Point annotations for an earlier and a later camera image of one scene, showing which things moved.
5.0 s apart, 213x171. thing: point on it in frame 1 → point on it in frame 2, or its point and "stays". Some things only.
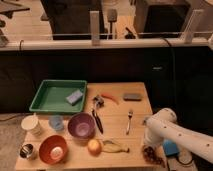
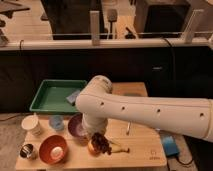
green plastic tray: x=65 y=96 stays
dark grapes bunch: x=150 y=153 → x=100 y=143
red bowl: x=53 y=150 stays
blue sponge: x=72 y=99 stays
